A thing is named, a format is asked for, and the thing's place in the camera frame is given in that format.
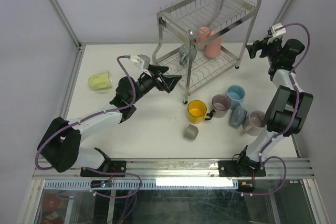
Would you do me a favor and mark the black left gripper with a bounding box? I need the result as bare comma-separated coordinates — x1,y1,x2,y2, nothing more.
130,65,181,104

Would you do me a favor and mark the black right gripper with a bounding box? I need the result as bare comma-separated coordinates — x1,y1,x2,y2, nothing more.
246,34,281,62

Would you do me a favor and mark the dark speckled grey mug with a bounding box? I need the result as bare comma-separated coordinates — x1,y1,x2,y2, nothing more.
179,44,197,66

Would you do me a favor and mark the tall pink cup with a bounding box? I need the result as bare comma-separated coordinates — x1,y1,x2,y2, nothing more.
205,36,222,58

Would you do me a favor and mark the pink mug with handle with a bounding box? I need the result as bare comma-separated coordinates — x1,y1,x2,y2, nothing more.
196,27,211,44

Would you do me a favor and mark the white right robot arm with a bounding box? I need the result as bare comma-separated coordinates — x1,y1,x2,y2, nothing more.
235,38,313,175

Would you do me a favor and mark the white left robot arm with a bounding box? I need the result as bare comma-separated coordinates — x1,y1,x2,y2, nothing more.
36,65,182,176

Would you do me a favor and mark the stainless steel dish rack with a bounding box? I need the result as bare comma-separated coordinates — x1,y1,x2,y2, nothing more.
152,0,262,104

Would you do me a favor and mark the lilac mug near rack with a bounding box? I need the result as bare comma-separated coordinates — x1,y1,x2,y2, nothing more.
212,94,231,118

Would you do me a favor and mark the light blue ribbed mug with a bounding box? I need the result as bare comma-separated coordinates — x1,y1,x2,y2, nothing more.
226,85,245,110

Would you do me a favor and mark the yellow enamel mug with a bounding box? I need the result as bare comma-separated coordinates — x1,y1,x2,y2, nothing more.
187,100,215,124

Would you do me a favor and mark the pale yellow-green mug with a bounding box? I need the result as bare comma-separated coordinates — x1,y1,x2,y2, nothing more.
88,71,112,90

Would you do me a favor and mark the small grey-green cup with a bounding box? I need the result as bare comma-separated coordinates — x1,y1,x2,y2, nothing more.
183,124,199,141

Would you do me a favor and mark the blue-grey speckled jug mug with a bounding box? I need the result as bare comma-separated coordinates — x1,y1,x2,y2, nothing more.
229,106,247,129

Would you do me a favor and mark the lilac mug far right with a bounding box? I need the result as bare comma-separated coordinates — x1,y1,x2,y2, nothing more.
241,110,265,136

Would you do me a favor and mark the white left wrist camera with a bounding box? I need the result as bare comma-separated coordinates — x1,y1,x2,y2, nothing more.
130,55,151,72

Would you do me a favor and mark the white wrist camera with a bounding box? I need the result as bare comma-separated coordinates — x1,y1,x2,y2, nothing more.
130,55,151,72
268,23,286,39

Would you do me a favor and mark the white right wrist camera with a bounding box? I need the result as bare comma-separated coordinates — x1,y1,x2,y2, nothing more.
268,23,286,39

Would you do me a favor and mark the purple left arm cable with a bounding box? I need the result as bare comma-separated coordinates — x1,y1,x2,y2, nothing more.
35,55,137,171

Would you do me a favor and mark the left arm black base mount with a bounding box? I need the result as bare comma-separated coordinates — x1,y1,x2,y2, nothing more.
80,147,127,178

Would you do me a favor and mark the slotted grey cable duct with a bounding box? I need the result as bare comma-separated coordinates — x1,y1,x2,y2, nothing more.
44,177,238,190

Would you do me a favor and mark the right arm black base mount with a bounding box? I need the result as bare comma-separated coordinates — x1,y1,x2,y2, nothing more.
218,146,266,177

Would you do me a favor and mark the aluminium mounting rail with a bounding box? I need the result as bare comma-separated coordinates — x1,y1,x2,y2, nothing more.
33,157,314,182

